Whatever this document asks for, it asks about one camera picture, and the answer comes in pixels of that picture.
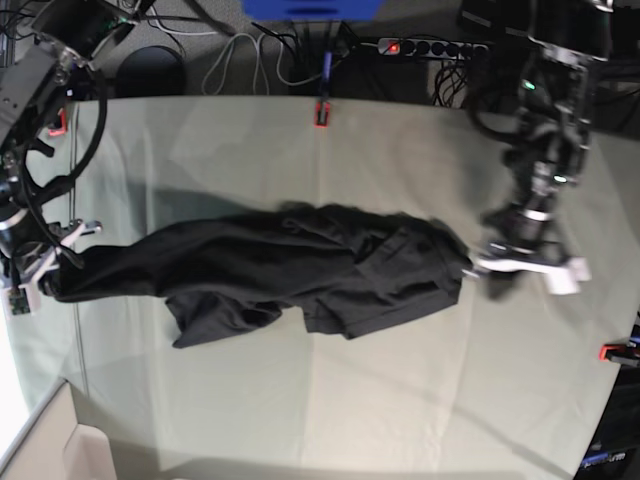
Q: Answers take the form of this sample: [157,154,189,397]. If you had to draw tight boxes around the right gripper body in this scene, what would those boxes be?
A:
[4,219,103,318]

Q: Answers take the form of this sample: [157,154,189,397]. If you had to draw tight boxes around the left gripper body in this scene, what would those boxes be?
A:
[462,240,592,295]

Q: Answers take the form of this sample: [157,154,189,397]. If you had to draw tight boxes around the black t-shirt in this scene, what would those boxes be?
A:
[43,204,472,349]

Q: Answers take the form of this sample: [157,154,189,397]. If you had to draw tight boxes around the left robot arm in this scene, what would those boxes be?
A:
[467,1,614,300]

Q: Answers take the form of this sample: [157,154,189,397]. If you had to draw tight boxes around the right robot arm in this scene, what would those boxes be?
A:
[1,1,151,318]

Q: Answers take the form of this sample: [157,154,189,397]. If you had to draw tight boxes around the right black orange clamp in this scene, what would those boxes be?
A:
[599,324,639,368]

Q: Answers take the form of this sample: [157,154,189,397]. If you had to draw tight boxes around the black orange clamp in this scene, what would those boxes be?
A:
[314,50,333,128]
[47,107,68,137]
[599,324,639,368]

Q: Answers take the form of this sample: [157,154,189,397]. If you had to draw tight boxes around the cardboard box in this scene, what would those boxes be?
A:
[1,380,117,480]

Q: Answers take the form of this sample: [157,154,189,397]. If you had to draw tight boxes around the left black orange clamp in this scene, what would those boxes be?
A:
[47,107,68,137]

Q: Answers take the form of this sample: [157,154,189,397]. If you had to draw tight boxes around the round black stool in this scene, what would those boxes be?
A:
[114,46,187,98]

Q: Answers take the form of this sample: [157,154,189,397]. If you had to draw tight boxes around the black power strip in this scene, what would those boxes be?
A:
[377,37,490,61]

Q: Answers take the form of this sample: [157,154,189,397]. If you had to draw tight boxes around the middle black orange clamp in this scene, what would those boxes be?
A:
[314,50,333,128]

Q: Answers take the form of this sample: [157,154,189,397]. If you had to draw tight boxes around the blue plastic box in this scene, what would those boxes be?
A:
[241,0,382,21]

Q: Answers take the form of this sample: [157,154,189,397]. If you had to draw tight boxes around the white cable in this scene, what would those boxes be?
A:
[144,0,326,96]

